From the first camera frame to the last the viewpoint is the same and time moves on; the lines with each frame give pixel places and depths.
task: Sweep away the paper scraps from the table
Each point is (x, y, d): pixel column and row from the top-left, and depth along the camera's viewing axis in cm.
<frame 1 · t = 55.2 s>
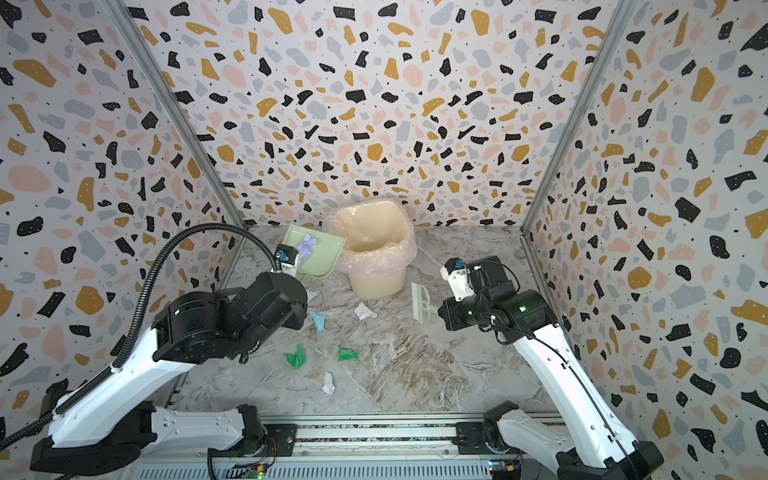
left hand: (301, 290, 60), fingers closed
right hand: (436, 306, 69), fingers closed
cream trash bin: (377, 288, 103), point 3 cm above the table
white scrap centre: (363, 311, 98), point 2 cm above the table
green scrap left: (298, 359, 87), point 2 cm above the table
green scrap centre: (346, 354, 89), on the table
white scrap front: (328, 386, 82), point 3 cm above the table

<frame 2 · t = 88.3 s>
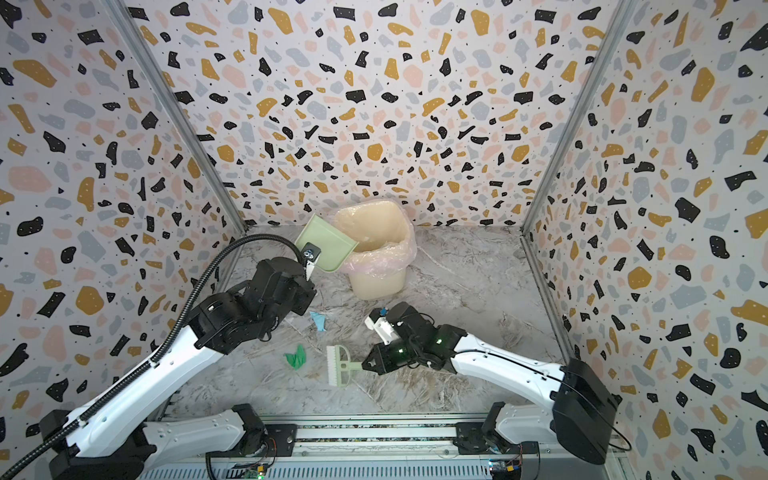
left hand: (301, 271, 68), fingers closed
right hand: (357, 364, 71), fingers closed
green dustpan: (336, 245, 76), point 33 cm above the table
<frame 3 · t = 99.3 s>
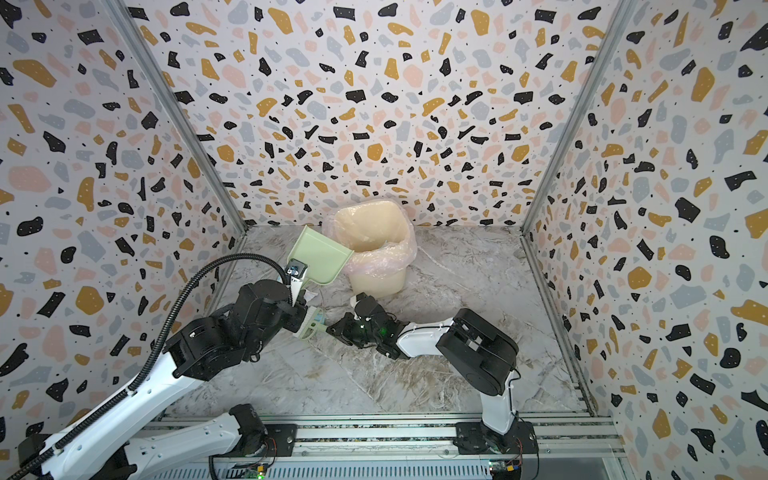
left hand: (298, 287, 67), fingers closed
right hand: (318, 327, 81), fingers closed
green dustpan: (325, 258, 73), point 33 cm above the table
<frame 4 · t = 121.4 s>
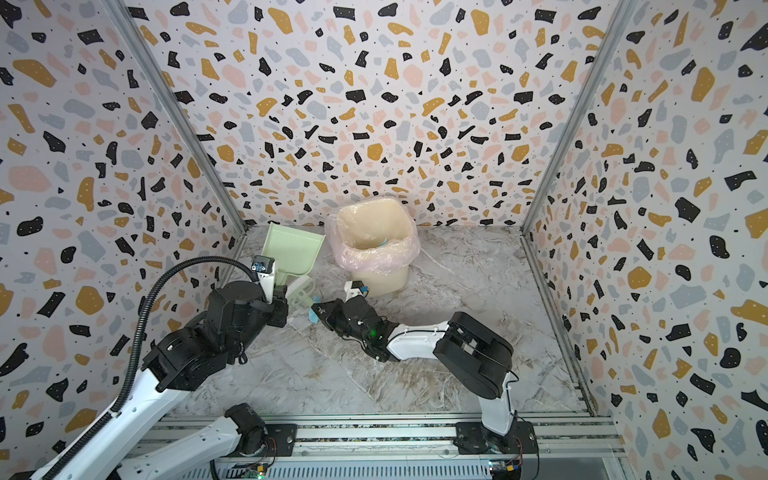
left hand: (279, 283, 66), fingers closed
right hand: (302, 303, 77), fingers closed
green dustpan: (293, 250, 72), point 34 cm above the table
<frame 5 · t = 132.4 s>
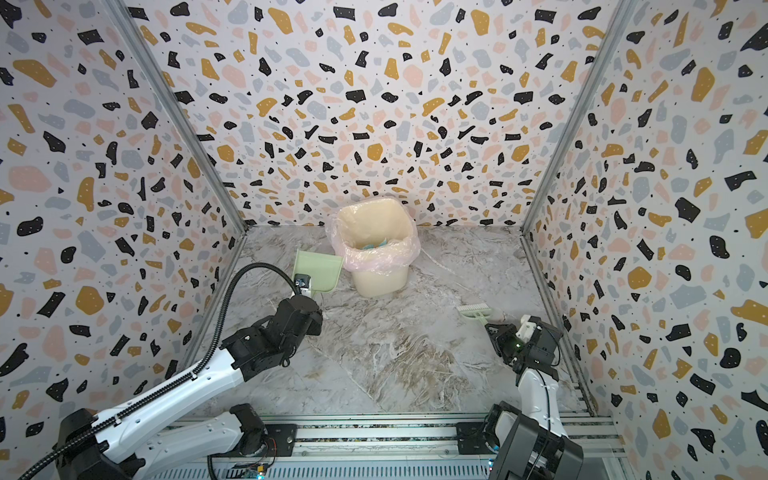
left hand: (312, 300, 77), fingers closed
right hand: (485, 321, 85), fingers open
green dustpan: (323, 269, 85), point 21 cm above the table
